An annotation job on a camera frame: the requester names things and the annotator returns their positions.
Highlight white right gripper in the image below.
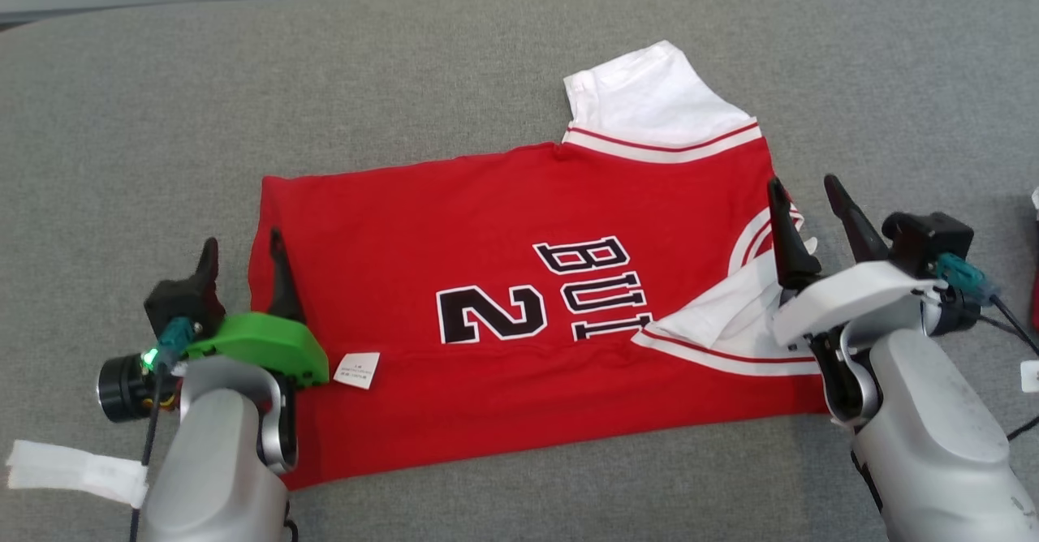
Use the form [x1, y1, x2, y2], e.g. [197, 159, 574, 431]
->
[767, 174, 946, 346]

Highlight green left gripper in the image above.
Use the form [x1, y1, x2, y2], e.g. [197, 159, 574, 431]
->
[185, 227, 330, 389]

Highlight red and white basketball jersey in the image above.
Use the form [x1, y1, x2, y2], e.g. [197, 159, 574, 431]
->
[248, 40, 830, 492]

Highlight red shorts with white trim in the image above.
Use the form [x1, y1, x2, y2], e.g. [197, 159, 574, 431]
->
[1029, 187, 1039, 332]

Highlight grey fabric sofa cushion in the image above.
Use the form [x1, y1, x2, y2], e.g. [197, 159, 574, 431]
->
[0, 0, 1039, 542]

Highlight white tape label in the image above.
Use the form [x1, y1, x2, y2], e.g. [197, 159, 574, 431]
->
[6, 439, 151, 509]

